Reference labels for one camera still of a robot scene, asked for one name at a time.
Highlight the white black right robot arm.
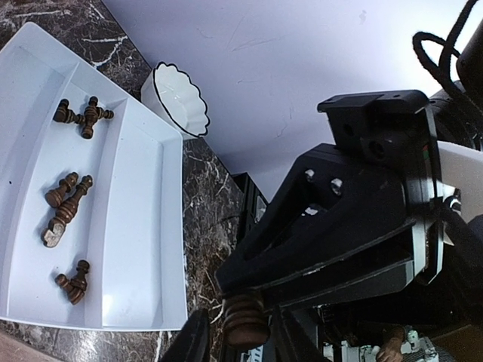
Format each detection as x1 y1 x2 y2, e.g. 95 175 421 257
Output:
215 2 482 311

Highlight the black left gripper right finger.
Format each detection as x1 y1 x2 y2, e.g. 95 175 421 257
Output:
272 307 328 362

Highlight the dark pawns pair in tray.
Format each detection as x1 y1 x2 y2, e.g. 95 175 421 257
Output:
54 259 90 305

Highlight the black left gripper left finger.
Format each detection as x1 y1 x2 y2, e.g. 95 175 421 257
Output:
161 308 211 362

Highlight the dark pawn in tray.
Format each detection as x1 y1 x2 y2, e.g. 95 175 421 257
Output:
45 172 78 208

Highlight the dark bishop in tray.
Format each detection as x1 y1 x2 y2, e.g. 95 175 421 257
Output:
41 175 94 248

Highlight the white divided plastic tray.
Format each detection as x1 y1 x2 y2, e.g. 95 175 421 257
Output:
1 22 187 332

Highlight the dark pieces cross cluster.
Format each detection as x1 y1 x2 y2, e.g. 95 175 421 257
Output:
53 97 115 140

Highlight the white scalloped bowl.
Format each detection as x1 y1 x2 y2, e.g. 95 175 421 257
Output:
140 62 211 140

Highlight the dark chess queen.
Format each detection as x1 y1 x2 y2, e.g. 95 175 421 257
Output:
223 293 270 351

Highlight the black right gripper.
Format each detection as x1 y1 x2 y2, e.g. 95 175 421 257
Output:
215 90 443 309

